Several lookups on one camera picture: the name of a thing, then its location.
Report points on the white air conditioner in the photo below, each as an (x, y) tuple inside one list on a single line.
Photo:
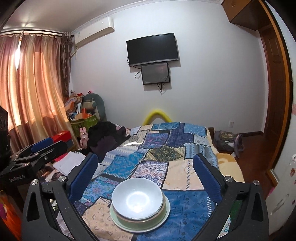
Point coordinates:
[(94, 32)]

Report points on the yellow foam tube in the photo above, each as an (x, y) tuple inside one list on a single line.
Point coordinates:
[(157, 113)]

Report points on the beige and green fleece blanket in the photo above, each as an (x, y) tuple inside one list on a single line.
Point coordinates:
[(229, 166)]

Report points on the red box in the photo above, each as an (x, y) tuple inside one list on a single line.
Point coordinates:
[(61, 136)]

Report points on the pile of boxes and packets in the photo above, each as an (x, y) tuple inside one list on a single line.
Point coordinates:
[(74, 106)]

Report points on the grey-green cushion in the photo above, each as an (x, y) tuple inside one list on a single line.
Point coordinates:
[(100, 106)]

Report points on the white slotted panel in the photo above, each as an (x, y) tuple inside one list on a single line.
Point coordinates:
[(282, 204)]

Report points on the white bowl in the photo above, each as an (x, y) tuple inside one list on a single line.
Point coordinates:
[(136, 199)]

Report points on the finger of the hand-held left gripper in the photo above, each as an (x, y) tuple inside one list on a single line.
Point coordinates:
[(50, 151), (42, 143)]

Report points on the black wall television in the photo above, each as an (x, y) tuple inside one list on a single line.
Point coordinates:
[(152, 49)]

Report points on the green storage box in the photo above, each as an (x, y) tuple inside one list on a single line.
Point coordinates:
[(83, 124)]

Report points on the blue patchwork blanket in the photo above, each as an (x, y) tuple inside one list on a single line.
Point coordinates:
[(161, 143)]

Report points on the brown patterned curtain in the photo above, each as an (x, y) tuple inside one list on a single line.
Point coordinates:
[(67, 62)]

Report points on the patterned bag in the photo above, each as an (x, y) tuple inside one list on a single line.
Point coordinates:
[(225, 141)]

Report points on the pink bowl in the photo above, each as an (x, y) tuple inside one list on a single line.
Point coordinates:
[(138, 220)]

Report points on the light green plate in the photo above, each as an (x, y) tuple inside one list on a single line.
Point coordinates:
[(148, 230)]

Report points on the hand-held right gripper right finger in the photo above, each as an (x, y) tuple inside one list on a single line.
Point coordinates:
[(207, 178)]

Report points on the orange curtain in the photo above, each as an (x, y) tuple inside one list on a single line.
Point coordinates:
[(34, 88)]

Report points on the small black wall monitor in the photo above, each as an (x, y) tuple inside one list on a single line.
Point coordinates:
[(155, 74)]

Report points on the brown wooden door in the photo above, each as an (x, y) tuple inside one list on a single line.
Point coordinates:
[(275, 104)]

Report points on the white papers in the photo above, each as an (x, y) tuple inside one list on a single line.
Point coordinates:
[(69, 162)]

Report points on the pink rabbit plush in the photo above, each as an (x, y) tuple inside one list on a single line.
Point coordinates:
[(83, 138)]

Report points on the white wall socket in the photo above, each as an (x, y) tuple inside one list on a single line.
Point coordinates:
[(231, 123)]

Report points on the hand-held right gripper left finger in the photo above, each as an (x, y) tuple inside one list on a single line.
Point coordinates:
[(81, 176)]

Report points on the pile of black clothes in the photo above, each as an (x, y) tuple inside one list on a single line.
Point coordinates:
[(104, 139)]

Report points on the green bowl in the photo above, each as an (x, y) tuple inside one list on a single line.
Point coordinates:
[(138, 224)]

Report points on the wooden overhead cabinet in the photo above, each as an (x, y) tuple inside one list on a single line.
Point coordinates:
[(245, 14)]

